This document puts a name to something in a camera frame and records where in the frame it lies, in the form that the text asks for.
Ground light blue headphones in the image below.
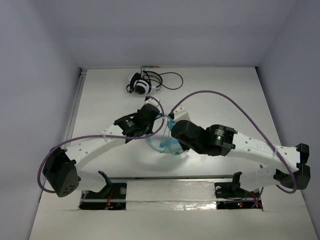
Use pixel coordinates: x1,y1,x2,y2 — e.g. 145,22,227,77
146,114,184,156

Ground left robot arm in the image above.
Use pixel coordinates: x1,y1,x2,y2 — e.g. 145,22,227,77
40,103,164,198

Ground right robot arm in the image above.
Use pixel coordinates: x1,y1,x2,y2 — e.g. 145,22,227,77
171,120,311,197

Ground black white headphones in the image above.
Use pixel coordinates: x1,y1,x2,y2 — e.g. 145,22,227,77
126,70,163,95

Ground silver taped base cover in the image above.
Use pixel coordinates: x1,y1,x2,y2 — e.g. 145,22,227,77
125,180,217,211

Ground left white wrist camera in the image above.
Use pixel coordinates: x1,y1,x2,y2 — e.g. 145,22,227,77
144,95,160,108

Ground black headphone cable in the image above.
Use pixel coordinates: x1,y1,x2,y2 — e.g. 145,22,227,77
139,65,184,91

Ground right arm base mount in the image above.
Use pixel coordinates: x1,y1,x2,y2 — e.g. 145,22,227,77
214,172,263,210

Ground metal rail left edge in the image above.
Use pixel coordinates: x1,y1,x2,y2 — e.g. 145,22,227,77
62,67,88,142

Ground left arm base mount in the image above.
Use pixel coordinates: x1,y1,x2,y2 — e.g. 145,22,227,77
79,171,127,211

